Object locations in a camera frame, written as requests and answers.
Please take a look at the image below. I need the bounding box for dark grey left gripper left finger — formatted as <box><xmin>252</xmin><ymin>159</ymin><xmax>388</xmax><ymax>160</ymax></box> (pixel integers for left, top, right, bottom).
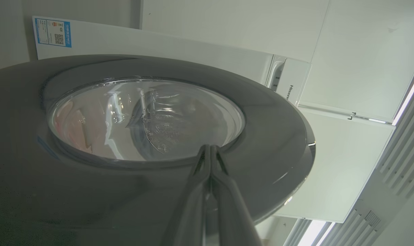
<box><xmin>160</xmin><ymin>144</ymin><xmax>211</xmax><ymax>246</ymax></box>

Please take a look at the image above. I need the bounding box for blue energy label sticker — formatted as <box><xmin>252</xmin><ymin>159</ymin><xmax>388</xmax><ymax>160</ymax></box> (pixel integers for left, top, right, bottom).
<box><xmin>34</xmin><ymin>17</ymin><xmax>72</xmax><ymax>49</ymax></box>

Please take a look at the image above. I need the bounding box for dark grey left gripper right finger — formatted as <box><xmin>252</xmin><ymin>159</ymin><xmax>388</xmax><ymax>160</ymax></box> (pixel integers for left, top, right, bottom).
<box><xmin>210</xmin><ymin>145</ymin><xmax>263</xmax><ymax>246</ymax></box>

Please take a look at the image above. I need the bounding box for white ceiling light strip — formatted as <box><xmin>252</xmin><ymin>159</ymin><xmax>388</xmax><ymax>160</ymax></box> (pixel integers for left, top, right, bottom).
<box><xmin>391</xmin><ymin>61</ymin><xmax>414</xmax><ymax>126</ymax></box>
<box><xmin>297</xmin><ymin>219</ymin><xmax>336</xmax><ymax>246</ymax></box>

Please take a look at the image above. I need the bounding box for dark round glass washer door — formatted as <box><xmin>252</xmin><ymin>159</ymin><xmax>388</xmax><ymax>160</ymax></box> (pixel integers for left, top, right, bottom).
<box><xmin>0</xmin><ymin>54</ymin><xmax>316</xmax><ymax>246</ymax></box>

